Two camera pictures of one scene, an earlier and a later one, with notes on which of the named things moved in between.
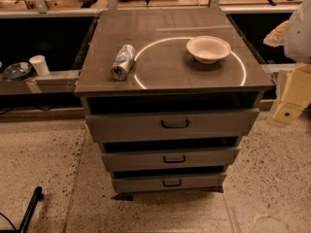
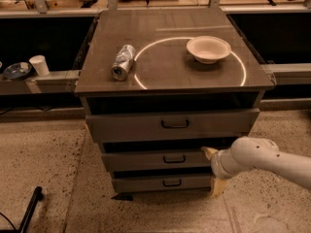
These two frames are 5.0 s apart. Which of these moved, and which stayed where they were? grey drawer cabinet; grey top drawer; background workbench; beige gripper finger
Moved: beige gripper finger
Stayed: grey top drawer; grey drawer cabinet; background workbench
